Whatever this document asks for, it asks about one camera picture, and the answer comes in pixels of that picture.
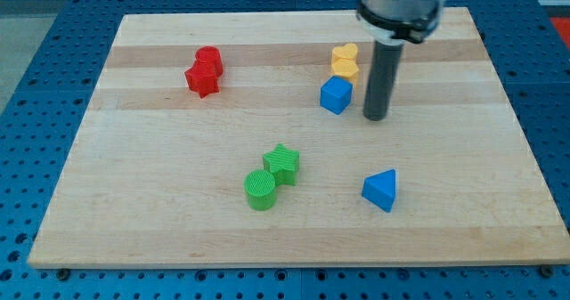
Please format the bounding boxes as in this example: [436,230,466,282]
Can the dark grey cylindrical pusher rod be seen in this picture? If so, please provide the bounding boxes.
[363,42,403,121]

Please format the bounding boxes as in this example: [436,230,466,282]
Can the blue cube block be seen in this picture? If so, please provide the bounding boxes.
[320,76,353,115]

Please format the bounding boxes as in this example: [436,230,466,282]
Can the blue triangle block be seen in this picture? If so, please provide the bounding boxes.
[362,169,397,213]

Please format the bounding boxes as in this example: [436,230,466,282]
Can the yellow heart block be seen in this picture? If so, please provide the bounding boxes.
[331,43,359,63]

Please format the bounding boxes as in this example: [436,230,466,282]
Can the yellow hexagon block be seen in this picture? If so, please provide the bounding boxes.
[331,59,360,85]

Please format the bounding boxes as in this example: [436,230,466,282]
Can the green star block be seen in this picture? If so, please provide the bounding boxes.
[263,143,300,186]

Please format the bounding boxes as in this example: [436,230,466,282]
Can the red cylinder block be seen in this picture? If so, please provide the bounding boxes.
[195,45,224,77]

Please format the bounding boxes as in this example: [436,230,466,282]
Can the green cylinder block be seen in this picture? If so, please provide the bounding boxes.
[243,169,277,211]

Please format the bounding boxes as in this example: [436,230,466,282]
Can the red star block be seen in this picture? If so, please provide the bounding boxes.
[184,61,219,98]

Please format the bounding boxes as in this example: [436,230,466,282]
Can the light wooden board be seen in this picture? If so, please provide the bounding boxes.
[28,7,569,269]

